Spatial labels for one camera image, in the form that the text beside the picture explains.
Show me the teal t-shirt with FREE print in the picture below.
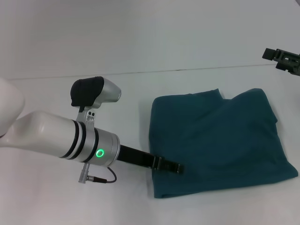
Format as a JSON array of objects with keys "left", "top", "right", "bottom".
[{"left": 148, "top": 88, "right": 299, "bottom": 199}]

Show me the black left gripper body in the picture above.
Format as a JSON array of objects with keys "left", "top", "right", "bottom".
[{"left": 117, "top": 144, "right": 157, "bottom": 170}]

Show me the left arm cable with plug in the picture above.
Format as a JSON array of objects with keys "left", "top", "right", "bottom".
[{"left": 77, "top": 163, "right": 118, "bottom": 184}]

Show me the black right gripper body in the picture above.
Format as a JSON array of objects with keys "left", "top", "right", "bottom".
[{"left": 273, "top": 48, "right": 300, "bottom": 77}]

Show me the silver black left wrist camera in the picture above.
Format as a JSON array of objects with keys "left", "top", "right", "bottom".
[{"left": 69, "top": 76, "right": 122, "bottom": 129}]

